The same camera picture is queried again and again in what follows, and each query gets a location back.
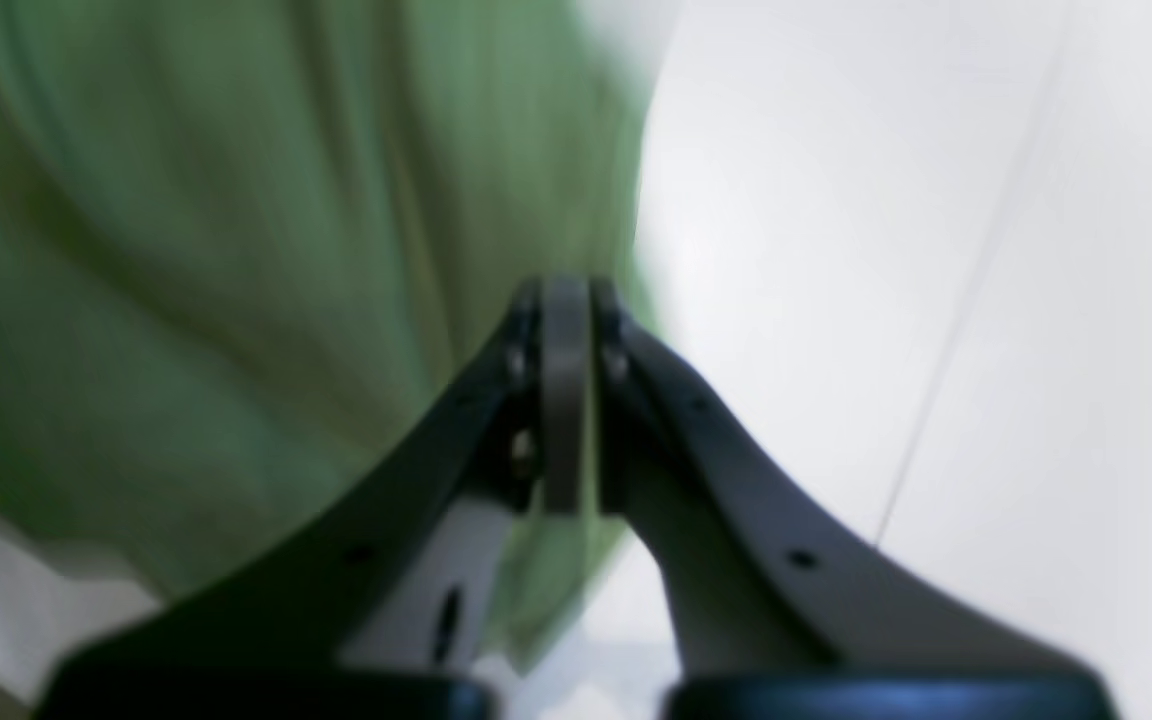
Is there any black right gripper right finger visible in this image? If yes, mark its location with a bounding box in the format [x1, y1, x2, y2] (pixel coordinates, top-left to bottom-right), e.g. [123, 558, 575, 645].
[547, 276, 1117, 719]

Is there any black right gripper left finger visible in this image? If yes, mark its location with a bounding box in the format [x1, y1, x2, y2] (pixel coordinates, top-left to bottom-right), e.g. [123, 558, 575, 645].
[36, 281, 541, 719]

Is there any green t-shirt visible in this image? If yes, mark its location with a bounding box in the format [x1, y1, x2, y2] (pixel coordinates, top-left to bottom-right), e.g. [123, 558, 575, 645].
[0, 0, 662, 670]

